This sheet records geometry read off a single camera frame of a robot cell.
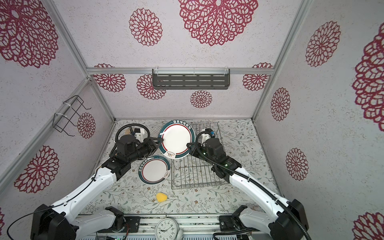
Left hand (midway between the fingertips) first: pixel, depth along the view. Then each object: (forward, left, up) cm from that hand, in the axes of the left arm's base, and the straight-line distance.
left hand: (163, 143), depth 76 cm
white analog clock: (-35, -2, -20) cm, 40 cm away
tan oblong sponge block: (+27, +32, -22) cm, 47 cm away
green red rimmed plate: (-3, +9, -25) cm, 27 cm away
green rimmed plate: (+3, -7, +3) cm, 8 cm away
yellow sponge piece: (-20, +2, -23) cm, 31 cm away
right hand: (-2, -12, +3) cm, 13 cm away
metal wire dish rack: (-5, -15, -23) cm, 27 cm away
